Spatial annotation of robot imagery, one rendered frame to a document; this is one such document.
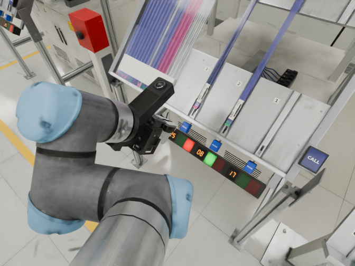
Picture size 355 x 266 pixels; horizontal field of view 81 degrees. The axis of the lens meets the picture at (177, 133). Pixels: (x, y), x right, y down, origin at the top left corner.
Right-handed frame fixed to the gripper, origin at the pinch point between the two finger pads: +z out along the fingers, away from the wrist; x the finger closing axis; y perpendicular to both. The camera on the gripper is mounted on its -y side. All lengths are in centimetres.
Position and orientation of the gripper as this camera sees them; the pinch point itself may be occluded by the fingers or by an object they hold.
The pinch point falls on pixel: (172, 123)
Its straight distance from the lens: 56.0
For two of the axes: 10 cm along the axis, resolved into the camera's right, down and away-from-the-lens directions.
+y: -4.7, 8.7, 1.6
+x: 7.8, 4.9, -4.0
